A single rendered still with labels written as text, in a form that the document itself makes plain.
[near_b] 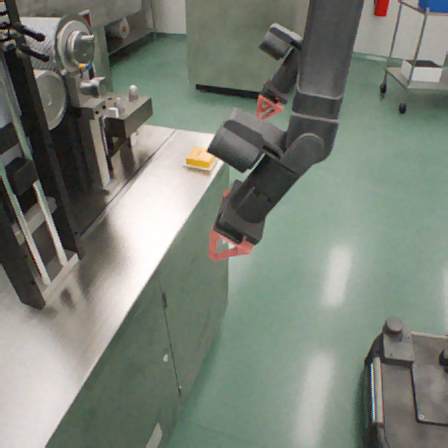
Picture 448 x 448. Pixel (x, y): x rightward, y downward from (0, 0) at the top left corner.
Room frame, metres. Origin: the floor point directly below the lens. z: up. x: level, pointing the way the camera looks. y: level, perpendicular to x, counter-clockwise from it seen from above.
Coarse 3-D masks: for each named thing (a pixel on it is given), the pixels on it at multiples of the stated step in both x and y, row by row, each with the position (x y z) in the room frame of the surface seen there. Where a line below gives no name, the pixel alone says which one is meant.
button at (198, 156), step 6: (192, 150) 1.00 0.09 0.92; (198, 150) 1.00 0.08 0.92; (204, 150) 1.00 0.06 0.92; (186, 156) 0.96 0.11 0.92; (192, 156) 0.96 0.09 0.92; (198, 156) 0.96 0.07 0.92; (204, 156) 0.96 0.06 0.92; (210, 156) 0.96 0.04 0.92; (186, 162) 0.96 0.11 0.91; (192, 162) 0.95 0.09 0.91; (198, 162) 0.94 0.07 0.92; (204, 162) 0.94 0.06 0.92; (210, 162) 0.95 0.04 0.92
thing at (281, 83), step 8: (280, 72) 0.95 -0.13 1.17; (272, 80) 0.95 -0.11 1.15; (280, 80) 0.94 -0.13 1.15; (288, 80) 0.93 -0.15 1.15; (264, 88) 0.92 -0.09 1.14; (272, 88) 0.93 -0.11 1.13; (280, 88) 0.94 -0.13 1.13; (288, 88) 0.94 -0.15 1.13; (280, 96) 0.91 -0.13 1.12; (288, 96) 0.94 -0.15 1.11
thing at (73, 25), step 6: (66, 24) 0.89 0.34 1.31; (72, 24) 0.90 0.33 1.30; (78, 24) 0.92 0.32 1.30; (66, 30) 0.88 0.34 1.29; (72, 30) 0.90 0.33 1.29; (78, 30) 0.92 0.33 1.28; (84, 30) 0.94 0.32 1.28; (60, 36) 0.86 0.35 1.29; (66, 36) 0.87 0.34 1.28; (60, 42) 0.85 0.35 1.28; (60, 48) 0.85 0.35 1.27; (60, 54) 0.85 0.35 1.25; (66, 60) 0.86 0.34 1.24; (66, 66) 0.85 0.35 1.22; (72, 66) 0.87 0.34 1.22; (78, 66) 0.89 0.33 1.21
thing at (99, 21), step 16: (16, 0) 1.19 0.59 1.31; (32, 0) 1.25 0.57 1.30; (48, 0) 1.31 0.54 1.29; (64, 0) 1.38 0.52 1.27; (80, 0) 1.46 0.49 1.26; (96, 0) 1.55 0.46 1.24; (112, 0) 1.65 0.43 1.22; (128, 0) 1.76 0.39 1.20; (32, 16) 1.23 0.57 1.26; (48, 16) 1.30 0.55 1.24; (96, 16) 1.54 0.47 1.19; (112, 16) 1.63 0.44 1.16
